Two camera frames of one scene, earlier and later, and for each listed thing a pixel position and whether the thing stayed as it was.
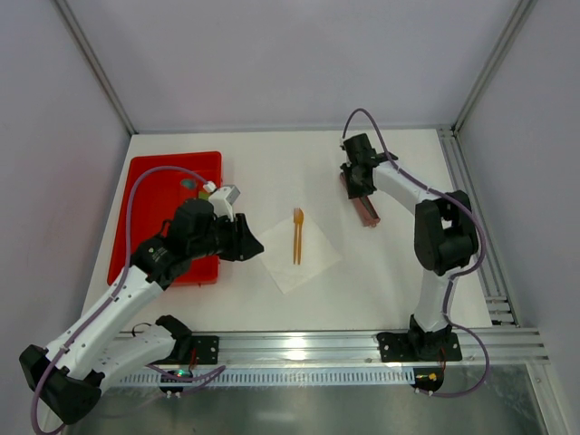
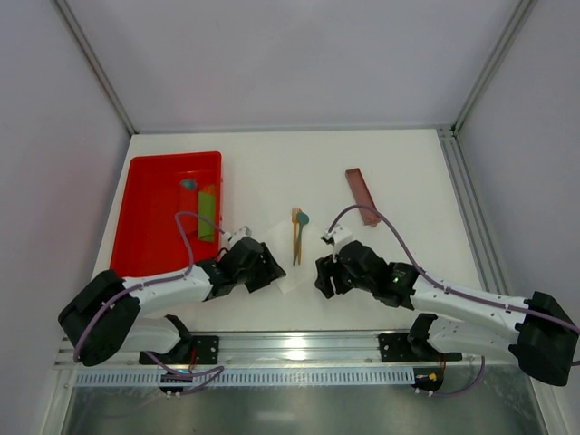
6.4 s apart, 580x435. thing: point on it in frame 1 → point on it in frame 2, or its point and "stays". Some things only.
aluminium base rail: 507,346 stays
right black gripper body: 358,179 → 330,273
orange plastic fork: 296,218 stays
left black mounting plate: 207,349 stays
